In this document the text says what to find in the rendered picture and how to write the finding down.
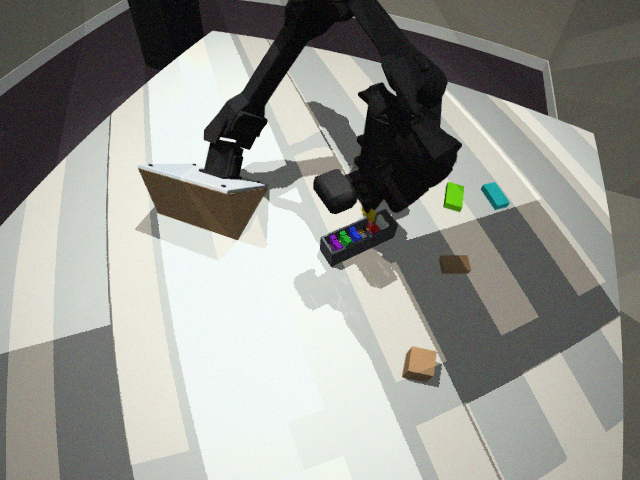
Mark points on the lime green rectangular block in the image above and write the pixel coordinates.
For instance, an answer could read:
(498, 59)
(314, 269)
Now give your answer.
(454, 197)

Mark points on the yellow blade fuse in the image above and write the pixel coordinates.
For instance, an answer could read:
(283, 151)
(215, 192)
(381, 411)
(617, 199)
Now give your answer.
(371, 215)

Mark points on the cyan rectangular block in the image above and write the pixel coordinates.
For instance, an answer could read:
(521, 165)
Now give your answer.
(495, 196)

